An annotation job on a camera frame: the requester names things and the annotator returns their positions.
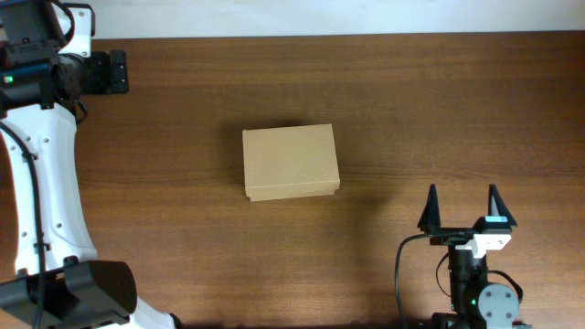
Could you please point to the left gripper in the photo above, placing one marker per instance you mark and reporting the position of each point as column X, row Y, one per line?
column 103, row 82

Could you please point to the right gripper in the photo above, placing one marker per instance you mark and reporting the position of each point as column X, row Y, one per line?
column 430, row 222

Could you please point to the brown cardboard box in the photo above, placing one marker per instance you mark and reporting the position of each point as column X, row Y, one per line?
column 290, row 162

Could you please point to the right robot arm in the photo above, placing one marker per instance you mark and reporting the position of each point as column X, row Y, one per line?
column 480, row 297

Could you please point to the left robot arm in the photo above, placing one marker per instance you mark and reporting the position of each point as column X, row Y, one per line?
column 47, row 66

